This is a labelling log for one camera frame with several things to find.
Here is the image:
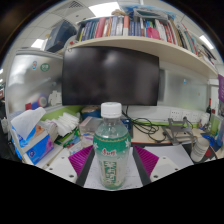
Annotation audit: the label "black cables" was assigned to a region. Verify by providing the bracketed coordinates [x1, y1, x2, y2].
[122, 111, 162, 143]

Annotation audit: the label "coiled blue cable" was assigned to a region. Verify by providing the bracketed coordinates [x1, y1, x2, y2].
[200, 132, 218, 148]

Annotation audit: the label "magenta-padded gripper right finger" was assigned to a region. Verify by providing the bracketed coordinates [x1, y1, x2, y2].
[132, 144, 195, 187]

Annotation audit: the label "green-label tea bottle white cap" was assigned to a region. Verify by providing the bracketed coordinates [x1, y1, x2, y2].
[92, 101, 132, 191]

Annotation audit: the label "flat round red coaster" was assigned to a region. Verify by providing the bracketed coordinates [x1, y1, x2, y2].
[205, 146, 218, 161]

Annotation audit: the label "black desk mat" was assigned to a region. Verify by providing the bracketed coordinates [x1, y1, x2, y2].
[131, 140, 221, 162]

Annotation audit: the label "translucent green cup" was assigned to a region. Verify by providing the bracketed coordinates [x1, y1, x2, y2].
[209, 114, 223, 137]

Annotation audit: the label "black computer monitor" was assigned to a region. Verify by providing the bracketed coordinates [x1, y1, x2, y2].
[61, 46, 160, 107]

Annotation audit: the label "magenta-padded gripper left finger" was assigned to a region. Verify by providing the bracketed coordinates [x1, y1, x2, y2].
[44, 144, 97, 188]

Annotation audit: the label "blue tissue box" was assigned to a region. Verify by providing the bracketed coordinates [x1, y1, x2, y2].
[9, 106, 56, 166]

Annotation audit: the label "white napkin stack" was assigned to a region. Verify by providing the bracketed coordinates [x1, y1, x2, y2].
[49, 112, 81, 138]

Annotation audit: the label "clear plastic box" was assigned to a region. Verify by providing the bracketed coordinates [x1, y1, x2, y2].
[79, 115, 103, 136]

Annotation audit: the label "grey metal laptop stand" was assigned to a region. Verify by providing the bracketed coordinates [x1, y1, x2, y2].
[163, 117, 198, 146]

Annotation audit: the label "dark blue bag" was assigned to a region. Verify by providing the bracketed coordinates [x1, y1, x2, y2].
[44, 20, 78, 54]

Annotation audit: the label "ceiling lights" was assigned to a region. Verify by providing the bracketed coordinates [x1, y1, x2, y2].
[30, 1, 215, 50]

